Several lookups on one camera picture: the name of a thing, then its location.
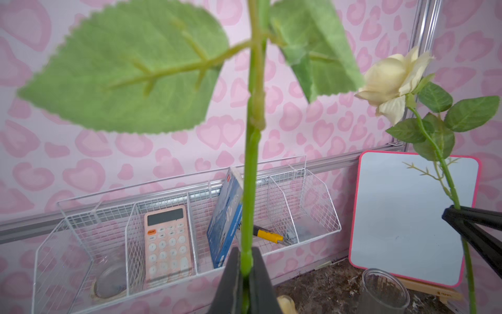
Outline blue book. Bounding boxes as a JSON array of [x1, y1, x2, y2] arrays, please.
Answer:
[[207, 167, 244, 268]]

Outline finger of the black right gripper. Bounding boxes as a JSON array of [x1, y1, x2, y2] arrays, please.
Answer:
[[442, 205, 501, 231], [445, 219, 501, 278]]

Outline white wire wall basket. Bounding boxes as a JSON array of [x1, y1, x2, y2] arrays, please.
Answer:
[[31, 157, 342, 313]]

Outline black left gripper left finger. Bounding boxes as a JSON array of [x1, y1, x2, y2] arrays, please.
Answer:
[[208, 247, 241, 314]]

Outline clear tape roll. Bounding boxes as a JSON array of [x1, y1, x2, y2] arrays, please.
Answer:
[[91, 262, 128, 303]]

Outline yellow utility knife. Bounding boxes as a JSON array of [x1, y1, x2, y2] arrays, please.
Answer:
[[253, 225, 292, 246]]

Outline pink calculator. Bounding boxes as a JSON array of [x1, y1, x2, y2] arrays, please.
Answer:
[[144, 205, 193, 284]]

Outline wooden easel stand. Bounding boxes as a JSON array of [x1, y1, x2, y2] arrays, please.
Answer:
[[397, 276, 464, 305]]

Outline clear glass vase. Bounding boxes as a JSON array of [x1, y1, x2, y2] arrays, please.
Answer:
[[356, 268, 410, 314]]

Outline yellow flower-shaped vase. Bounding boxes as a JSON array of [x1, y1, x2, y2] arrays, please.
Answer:
[[277, 295, 298, 314]]

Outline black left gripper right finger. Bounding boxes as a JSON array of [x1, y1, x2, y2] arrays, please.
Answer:
[[249, 247, 282, 314]]

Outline pink-framed whiteboard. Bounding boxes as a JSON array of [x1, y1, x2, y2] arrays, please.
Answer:
[[349, 151, 464, 287]]

